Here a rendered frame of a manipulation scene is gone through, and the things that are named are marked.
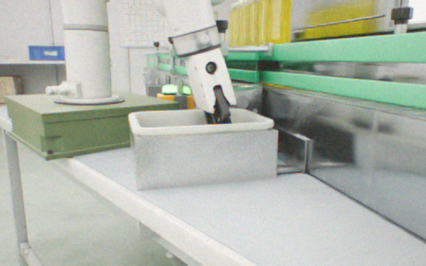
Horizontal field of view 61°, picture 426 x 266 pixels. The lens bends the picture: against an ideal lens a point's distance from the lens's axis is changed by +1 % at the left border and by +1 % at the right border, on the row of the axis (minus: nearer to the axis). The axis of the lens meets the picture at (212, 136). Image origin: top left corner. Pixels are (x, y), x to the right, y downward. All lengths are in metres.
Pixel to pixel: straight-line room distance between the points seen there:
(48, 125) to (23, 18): 6.13
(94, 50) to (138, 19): 5.89
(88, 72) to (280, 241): 0.58
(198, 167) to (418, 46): 0.32
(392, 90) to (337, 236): 0.18
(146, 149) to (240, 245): 0.21
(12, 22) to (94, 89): 6.05
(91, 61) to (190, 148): 0.38
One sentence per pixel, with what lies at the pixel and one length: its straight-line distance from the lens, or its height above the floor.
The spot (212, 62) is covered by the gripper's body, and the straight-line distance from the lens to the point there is 0.58.
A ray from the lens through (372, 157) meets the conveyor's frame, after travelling 0.48.
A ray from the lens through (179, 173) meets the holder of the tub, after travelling 0.54.
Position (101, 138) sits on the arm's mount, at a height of 0.78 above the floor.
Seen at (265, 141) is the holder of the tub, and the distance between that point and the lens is 0.57.
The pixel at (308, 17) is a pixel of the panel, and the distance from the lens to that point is 0.99.
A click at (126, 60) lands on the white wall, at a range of 6.69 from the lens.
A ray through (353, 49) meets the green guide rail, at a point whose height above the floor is 0.95.
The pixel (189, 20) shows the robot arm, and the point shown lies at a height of 0.99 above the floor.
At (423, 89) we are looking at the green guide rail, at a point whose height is 0.91.
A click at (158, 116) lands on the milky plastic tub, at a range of 0.68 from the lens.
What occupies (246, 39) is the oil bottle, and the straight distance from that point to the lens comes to 0.95.
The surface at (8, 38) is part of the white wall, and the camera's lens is 6.87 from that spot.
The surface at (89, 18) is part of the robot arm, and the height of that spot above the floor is 1.02.
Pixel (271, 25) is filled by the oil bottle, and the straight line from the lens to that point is 0.83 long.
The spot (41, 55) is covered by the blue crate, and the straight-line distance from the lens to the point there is 6.12.
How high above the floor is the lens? 0.94
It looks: 12 degrees down
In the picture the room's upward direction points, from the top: straight up
